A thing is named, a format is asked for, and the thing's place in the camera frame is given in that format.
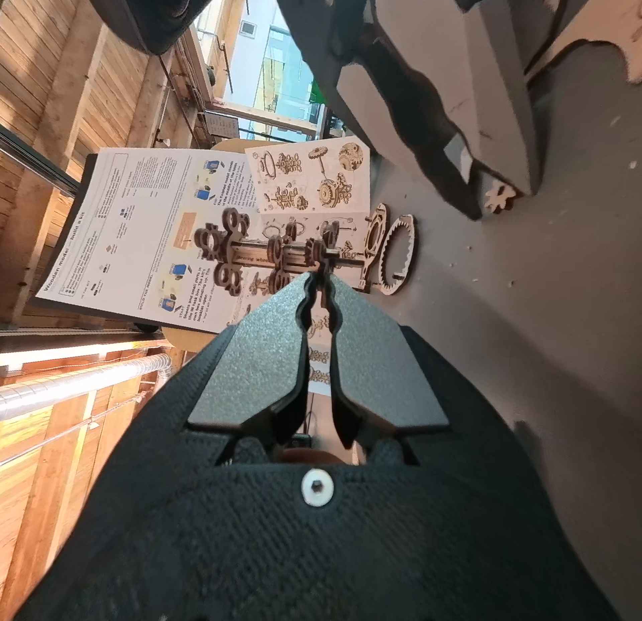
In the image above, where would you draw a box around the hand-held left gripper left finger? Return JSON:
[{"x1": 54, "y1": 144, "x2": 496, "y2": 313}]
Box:
[{"x1": 187, "y1": 272, "x2": 314, "y2": 443}]

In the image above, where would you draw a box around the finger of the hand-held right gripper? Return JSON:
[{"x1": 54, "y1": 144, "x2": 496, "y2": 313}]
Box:
[
  {"x1": 337, "y1": 61, "x2": 487, "y2": 221},
  {"x1": 376, "y1": 0, "x2": 542, "y2": 196}
]

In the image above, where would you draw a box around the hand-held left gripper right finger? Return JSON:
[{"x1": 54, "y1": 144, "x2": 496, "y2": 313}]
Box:
[{"x1": 321, "y1": 274, "x2": 450, "y2": 449}]

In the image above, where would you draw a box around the wooden axle model assembly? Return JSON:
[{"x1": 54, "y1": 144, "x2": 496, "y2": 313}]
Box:
[{"x1": 193, "y1": 208, "x2": 367, "y2": 298}]

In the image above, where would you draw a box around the wooden ring gear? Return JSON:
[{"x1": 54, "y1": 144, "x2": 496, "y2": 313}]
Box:
[{"x1": 373, "y1": 213, "x2": 418, "y2": 295}]

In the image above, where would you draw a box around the small wooden gear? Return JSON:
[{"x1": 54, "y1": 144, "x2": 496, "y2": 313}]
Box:
[{"x1": 484, "y1": 182, "x2": 517, "y2": 215}]

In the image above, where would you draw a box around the large wooden parts sheet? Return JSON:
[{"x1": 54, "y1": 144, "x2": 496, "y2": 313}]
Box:
[{"x1": 524, "y1": 0, "x2": 642, "y2": 85}]

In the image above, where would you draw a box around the printed instruction booklet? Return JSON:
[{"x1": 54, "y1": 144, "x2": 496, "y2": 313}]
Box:
[{"x1": 226, "y1": 137, "x2": 372, "y2": 396}]

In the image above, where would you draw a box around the white instruction sheet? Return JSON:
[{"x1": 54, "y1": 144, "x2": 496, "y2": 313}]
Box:
[{"x1": 34, "y1": 147, "x2": 261, "y2": 333}]

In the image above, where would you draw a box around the ceiling light strip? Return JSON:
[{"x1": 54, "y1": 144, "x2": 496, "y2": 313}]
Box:
[{"x1": 0, "y1": 337, "x2": 166, "y2": 370}]

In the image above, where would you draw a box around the round wooden frame part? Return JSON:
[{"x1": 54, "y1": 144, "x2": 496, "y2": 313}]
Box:
[{"x1": 357, "y1": 203, "x2": 390, "y2": 295}]

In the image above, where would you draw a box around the small wall sign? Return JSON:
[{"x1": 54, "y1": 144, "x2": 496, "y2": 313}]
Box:
[{"x1": 205, "y1": 110, "x2": 240, "y2": 141}]

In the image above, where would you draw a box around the black metal rail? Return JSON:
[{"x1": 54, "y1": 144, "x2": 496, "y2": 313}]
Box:
[{"x1": 0, "y1": 124, "x2": 83, "y2": 196}]

